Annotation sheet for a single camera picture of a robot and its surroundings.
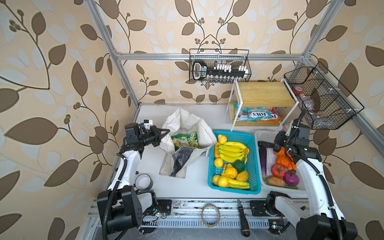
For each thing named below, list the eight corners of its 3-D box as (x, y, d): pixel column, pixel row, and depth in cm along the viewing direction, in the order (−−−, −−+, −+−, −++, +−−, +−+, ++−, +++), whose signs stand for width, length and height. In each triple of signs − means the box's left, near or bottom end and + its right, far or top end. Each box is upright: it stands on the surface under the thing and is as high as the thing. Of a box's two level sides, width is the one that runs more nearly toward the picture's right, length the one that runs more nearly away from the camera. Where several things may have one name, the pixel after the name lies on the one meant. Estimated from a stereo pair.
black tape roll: (135, 190, 82) (132, 188, 78) (138, 176, 87) (136, 173, 83) (152, 190, 82) (150, 188, 78) (154, 176, 87) (152, 173, 83)
